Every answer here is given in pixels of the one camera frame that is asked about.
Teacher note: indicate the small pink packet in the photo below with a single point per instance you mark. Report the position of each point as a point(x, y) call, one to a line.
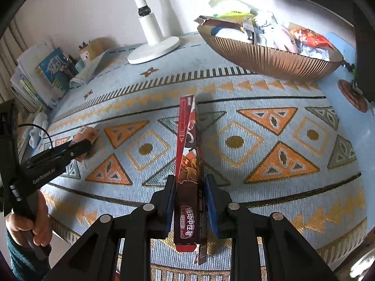
point(86, 133)

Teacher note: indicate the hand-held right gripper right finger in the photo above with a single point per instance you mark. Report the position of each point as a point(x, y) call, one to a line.
point(211, 210)

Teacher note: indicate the torn brown cardboard piece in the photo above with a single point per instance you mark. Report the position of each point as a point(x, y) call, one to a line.
point(211, 21)

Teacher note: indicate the round brown disc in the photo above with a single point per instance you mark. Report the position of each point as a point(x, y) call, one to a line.
point(350, 93)

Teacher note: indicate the person's left hand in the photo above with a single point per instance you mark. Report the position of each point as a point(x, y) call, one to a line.
point(42, 225)

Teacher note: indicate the green white plastic bag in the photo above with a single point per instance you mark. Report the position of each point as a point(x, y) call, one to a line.
point(231, 5)

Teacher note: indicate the blue white penguin plush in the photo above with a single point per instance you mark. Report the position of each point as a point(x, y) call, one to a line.
point(231, 32)

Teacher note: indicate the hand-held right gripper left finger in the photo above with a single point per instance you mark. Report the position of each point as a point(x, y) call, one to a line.
point(169, 210)

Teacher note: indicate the brown ribbed bowl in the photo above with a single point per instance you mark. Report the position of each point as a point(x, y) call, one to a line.
point(272, 61)

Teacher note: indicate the crumpled printed paper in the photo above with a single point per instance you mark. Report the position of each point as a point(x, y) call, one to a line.
point(265, 20)
point(315, 53)

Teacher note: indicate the pink plush toy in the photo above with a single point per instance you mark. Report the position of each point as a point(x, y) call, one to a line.
point(282, 38)

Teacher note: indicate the red snack bag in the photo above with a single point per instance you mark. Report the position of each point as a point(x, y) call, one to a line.
point(310, 38)

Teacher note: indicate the long red box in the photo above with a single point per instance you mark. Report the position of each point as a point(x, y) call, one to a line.
point(189, 152)

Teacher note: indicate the light blue mat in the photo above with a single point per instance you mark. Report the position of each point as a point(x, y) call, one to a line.
point(345, 49)

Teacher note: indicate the folded white paper sheet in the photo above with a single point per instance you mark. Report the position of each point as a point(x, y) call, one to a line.
point(88, 73)

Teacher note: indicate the beige curtain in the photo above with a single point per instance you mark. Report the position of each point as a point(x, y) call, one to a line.
point(7, 64)

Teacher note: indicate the white fan stand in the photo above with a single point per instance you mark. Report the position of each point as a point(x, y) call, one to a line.
point(152, 26)

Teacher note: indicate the person's left forearm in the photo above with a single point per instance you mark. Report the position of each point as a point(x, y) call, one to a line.
point(20, 257)

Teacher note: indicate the stack of books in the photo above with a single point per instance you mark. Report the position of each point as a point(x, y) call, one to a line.
point(26, 64)

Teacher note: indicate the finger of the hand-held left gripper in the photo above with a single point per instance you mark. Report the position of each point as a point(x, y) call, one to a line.
point(67, 153)

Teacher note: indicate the brown cardboard box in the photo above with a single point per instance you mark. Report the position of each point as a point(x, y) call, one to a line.
point(98, 48)

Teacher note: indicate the blue book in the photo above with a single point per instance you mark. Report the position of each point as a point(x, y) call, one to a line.
point(55, 70)

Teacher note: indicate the pale blue cloth bundle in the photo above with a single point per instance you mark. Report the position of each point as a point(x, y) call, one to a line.
point(38, 128)

